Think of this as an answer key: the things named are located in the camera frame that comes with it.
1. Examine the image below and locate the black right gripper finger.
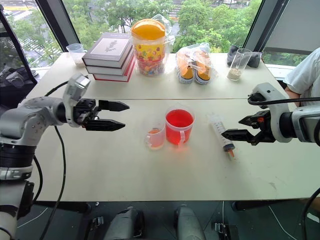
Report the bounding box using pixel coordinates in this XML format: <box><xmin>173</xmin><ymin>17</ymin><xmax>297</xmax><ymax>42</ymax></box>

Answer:
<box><xmin>221</xmin><ymin>128</ymin><xmax>255</xmax><ymax>144</ymax></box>
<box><xmin>238</xmin><ymin>114</ymin><xmax>261</xmax><ymax>129</ymax></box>

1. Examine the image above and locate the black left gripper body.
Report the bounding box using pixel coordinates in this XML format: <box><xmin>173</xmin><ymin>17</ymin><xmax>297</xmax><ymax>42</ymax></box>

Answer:
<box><xmin>73</xmin><ymin>98</ymin><xmax>101</xmax><ymax>131</ymax></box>

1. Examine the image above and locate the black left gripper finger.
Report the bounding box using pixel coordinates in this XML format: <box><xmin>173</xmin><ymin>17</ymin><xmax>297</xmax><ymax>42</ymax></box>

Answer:
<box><xmin>97</xmin><ymin>99</ymin><xmax>131</xmax><ymax>113</ymax></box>
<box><xmin>85</xmin><ymin>119</ymin><xmax>127</xmax><ymax>132</ymax></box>

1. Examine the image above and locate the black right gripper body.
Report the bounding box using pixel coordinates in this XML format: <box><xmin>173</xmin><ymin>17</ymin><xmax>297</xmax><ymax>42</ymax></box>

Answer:
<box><xmin>249</xmin><ymin>109</ymin><xmax>276</xmax><ymax>146</ymax></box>

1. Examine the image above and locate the clear plastic syringe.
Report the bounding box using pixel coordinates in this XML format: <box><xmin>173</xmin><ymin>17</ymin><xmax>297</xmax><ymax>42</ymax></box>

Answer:
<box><xmin>208</xmin><ymin>113</ymin><xmax>237</xmax><ymax>162</ymax></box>

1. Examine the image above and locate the small clear measuring cup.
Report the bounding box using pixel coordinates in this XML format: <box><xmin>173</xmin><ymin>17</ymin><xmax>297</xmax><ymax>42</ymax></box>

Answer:
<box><xmin>144</xmin><ymin>127</ymin><xmax>167</xmax><ymax>151</ymax></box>

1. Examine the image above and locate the large cup of red liquid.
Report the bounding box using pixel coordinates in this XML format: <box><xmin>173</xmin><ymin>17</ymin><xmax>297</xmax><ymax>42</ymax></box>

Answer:
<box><xmin>164</xmin><ymin>106</ymin><xmax>196</xmax><ymax>146</ymax></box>

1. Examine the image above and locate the red edged hardback book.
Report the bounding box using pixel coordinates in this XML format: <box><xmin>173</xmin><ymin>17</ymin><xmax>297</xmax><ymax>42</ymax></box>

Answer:
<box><xmin>92</xmin><ymin>57</ymin><xmax>137</xmax><ymax>83</ymax></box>

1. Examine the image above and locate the dark hardback book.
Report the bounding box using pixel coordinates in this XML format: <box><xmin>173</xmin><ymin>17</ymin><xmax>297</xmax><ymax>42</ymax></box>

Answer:
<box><xmin>84</xmin><ymin>48</ymin><xmax>136</xmax><ymax>76</ymax></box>

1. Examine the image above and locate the clear plastic beaker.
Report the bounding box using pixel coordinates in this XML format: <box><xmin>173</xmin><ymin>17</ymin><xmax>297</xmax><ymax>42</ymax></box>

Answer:
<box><xmin>65</xmin><ymin>43</ymin><xmax>87</xmax><ymax>68</ymax></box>

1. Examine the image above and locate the grey cover hardback book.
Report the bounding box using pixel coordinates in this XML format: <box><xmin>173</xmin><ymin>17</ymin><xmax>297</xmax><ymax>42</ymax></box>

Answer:
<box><xmin>81</xmin><ymin>31</ymin><xmax>134</xmax><ymax>70</ymax></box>

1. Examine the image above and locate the tall glass with grains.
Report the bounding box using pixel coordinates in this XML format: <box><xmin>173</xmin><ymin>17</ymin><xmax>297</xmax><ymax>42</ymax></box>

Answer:
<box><xmin>226</xmin><ymin>48</ymin><xmax>253</xmax><ymax>82</ymax></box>

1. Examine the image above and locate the dark grey cloth pouch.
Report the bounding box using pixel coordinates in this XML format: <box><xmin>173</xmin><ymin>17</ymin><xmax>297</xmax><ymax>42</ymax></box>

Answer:
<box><xmin>226</xmin><ymin>44</ymin><xmax>263</xmax><ymax>69</ymax></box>

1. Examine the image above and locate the clear shoe plastic bag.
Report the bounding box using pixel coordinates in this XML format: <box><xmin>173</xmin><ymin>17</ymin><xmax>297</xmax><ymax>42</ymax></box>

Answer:
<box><xmin>175</xmin><ymin>42</ymin><xmax>219</xmax><ymax>85</ymax></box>

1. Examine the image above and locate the orange lid candy jar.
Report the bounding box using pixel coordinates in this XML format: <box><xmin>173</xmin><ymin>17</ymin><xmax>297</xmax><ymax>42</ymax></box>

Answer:
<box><xmin>130</xmin><ymin>18</ymin><xmax>167</xmax><ymax>77</ymax></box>

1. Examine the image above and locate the orange canvas shoe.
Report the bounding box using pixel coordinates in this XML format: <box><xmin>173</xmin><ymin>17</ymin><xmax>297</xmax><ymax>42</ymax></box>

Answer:
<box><xmin>176</xmin><ymin>50</ymin><xmax>195</xmax><ymax>85</ymax></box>
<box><xmin>193</xmin><ymin>49</ymin><xmax>212</xmax><ymax>85</ymax></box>

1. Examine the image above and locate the person in white shirt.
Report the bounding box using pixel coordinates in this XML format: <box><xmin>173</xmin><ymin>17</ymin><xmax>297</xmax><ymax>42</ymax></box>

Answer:
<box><xmin>283</xmin><ymin>46</ymin><xmax>320</xmax><ymax>109</ymax></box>

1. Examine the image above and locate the black office chair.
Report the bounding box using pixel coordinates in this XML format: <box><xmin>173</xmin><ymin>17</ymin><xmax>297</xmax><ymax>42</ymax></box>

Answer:
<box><xmin>0</xmin><ymin>65</ymin><xmax>39</xmax><ymax>110</ymax></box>

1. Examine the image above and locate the black floor clamp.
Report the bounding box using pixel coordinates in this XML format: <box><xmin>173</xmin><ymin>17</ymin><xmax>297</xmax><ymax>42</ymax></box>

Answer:
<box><xmin>211</xmin><ymin>221</ymin><xmax>240</xmax><ymax>240</ymax></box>
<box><xmin>88</xmin><ymin>215</ymin><xmax>105</xmax><ymax>235</ymax></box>

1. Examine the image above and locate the grey rounded robot leg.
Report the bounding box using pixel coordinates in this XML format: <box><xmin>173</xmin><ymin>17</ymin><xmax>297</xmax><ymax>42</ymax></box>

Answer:
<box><xmin>174</xmin><ymin>204</ymin><xmax>207</xmax><ymax>240</ymax></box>
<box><xmin>103</xmin><ymin>206</ymin><xmax>146</xmax><ymax>240</ymax></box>

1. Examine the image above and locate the grey window blind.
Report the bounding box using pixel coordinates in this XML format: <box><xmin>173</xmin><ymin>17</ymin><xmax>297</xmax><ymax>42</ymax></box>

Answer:
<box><xmin>262</xmin><ymin>0</ymin><xmax>320</xmax><ymax>56</ymax></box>

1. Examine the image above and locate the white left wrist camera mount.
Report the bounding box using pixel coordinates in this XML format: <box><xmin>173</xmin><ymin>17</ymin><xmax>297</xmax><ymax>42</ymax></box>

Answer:
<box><xmin>62</xmin><ymin>72</ymin><xmax>92</xmax><ymax>128</ymax></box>

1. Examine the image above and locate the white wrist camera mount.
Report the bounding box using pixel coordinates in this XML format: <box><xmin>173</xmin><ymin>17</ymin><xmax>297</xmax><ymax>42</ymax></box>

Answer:
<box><xmin>250</xmin><ymin>82</ymin><xmax>291</xmax><ymax>144</ymax></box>
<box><xmin>62</xmin><ymin>72</ymin><xmax>92</xmax><ymax>128</ymax></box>

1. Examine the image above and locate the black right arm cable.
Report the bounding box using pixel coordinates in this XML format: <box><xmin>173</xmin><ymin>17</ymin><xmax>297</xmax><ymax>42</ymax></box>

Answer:
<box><xmin>247</xmin><ymin>92</ymin><xmax>320</xmax><ymax>107</ymax></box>

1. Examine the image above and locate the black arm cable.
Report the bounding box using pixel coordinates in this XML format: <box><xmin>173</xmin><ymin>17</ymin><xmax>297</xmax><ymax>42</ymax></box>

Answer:
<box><xmin>247</xmin><ymin>92</ymin><xmax>320</xmax><ymax>107</ymax></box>
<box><xmin>32</xmin><ymin>80</ymin><xmax>70</xmax><ymax>240</ymax></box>

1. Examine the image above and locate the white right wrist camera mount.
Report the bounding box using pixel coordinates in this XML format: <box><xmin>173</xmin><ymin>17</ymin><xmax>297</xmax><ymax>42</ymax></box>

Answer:
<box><xmin>250</xmin><ymin>82</ymin><xmax>291</xmax><ymax>144</ymax></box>

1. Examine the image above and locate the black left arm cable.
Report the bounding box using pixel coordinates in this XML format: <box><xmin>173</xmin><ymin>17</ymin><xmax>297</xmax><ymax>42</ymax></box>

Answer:
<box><xmin>32</xmin><ymin>80</ymin><xmax>70</xmax><ymax>240</ymax></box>

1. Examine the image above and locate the black hanging cable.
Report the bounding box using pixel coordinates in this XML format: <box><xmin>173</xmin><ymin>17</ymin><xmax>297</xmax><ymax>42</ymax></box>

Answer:
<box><xmin>300</xmin><ymin>186</ymin><xmax>320</xmax><ymax>240</ymax></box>

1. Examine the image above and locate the dark window frame post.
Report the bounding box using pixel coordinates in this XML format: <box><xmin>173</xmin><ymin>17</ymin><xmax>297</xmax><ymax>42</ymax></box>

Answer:
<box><xmin>34</xmin><ymin>0</ymin><xmax>81</xmax><ymax>54</ymax></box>
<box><xmin>241</xmin><ymin>0</ymin><xmax>274</xmax><ymax>53</ymax></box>

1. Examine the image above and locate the black slanted frame bar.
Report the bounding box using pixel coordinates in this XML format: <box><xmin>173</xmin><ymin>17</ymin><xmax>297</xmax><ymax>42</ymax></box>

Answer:
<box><xmin>0</xmin><ymin>6</ymin><xmax>38</xmax><ymax>83</ymax></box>

